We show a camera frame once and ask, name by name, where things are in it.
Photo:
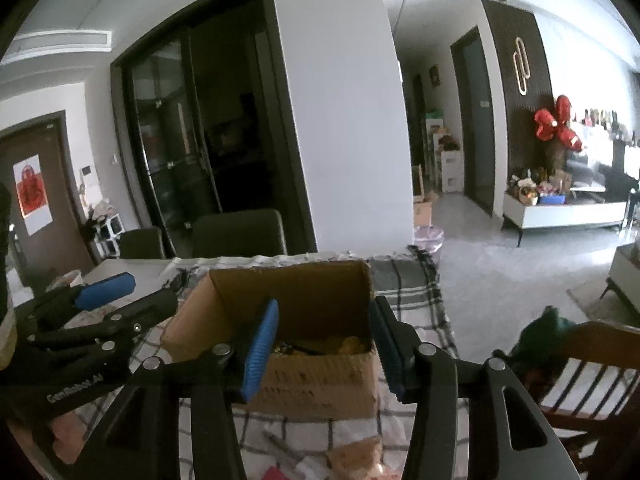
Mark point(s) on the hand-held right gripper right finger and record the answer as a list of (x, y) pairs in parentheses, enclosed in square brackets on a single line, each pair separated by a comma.
[(389, 350)]

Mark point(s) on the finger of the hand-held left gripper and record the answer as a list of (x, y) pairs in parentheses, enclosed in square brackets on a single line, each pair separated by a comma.
[(140, 312), (105, 286)]

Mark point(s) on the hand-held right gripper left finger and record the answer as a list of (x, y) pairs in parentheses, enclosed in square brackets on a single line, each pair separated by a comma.
[(260, 355)]

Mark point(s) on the brown cardboard box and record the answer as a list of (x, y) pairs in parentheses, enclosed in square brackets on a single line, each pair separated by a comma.
[(310, 380)]

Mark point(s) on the brown snack packet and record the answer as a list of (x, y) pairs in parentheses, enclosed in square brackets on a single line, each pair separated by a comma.
[(356, 455)]

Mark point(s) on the red snack packet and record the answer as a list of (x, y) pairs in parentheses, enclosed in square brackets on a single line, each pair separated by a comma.
[(278, 474)]

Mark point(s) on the white small shelf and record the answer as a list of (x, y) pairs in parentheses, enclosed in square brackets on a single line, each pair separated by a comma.
[(107, 235)]

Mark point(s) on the dark green chair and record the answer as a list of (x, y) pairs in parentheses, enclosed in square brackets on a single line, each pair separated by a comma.
[(142, 244), (240, 235)]

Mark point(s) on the grey plaid tablecloth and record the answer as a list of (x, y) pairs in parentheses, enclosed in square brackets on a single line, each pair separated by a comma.
[(415, 290)]

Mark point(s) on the brown entrance door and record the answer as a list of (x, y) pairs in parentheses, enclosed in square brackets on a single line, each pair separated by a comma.
[(50, 250)]

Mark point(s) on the pink lined trash bin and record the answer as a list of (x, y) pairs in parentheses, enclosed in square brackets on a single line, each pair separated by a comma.
[(429, 242)]

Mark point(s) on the red paper poster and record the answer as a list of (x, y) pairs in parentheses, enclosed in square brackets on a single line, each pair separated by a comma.
[(32, 195)]

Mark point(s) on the small cardboard floor box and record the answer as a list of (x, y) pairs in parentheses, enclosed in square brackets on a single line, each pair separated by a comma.
[(424, 212)]

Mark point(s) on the dark cloth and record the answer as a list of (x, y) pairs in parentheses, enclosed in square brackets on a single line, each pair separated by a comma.
[(545, 332)]

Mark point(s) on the dark glass sliding door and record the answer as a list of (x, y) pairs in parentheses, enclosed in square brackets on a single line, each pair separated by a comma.
[(210, 125)]

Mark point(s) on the brown wooden chair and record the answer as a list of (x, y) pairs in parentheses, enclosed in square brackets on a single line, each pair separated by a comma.
[(580, 395)]

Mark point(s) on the white storage drawers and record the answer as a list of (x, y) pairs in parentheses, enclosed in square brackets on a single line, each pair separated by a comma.
[(445, 160)]

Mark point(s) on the white tv cabinet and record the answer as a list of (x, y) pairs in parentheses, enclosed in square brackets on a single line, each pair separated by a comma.
[(565, 212)]

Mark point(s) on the dark interior door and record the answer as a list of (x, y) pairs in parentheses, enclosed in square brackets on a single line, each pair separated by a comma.
[(472, 125)]

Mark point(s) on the ceiling air vent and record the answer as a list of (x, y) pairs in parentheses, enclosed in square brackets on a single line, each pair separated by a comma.
[(60, 42)]

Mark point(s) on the white coffee table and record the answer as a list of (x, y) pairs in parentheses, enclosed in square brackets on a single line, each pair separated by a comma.
[(625, 275)]

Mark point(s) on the red flower decoration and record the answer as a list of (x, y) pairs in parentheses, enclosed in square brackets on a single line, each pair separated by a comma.
[(557, 125)]

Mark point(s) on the small wall picture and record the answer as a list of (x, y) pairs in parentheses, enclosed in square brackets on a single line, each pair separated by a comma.
[(434, 75)]

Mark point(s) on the white wall ornament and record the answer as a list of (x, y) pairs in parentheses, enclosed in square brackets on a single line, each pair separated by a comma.
[(521, 66)]

